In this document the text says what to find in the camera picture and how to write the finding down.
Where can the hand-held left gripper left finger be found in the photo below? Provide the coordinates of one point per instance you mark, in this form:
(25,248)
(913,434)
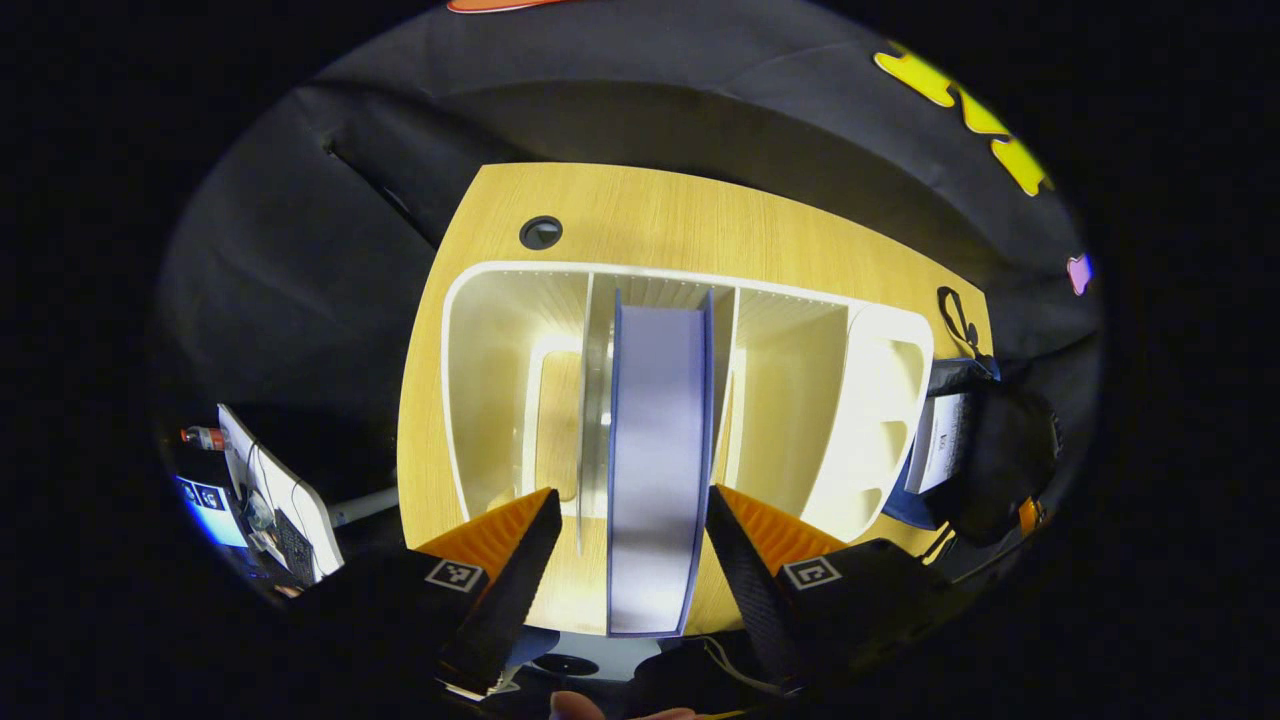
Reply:
(510,600)

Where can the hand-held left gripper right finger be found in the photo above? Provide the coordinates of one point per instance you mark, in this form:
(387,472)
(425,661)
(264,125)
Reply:
(755,600)

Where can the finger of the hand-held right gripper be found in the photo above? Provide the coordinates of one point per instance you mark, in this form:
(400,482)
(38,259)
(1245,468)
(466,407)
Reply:
(1028,516)

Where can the blue schoolbag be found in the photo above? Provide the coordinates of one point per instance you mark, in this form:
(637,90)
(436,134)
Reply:
(1000,460)

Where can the white bookshelf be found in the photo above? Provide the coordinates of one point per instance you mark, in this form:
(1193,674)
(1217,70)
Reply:
(790,400)

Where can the clear bottle red cap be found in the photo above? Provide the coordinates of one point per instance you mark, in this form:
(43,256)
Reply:
(205,437)

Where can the black backdrop cloth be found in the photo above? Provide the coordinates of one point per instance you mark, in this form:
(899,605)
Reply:
(700,110)

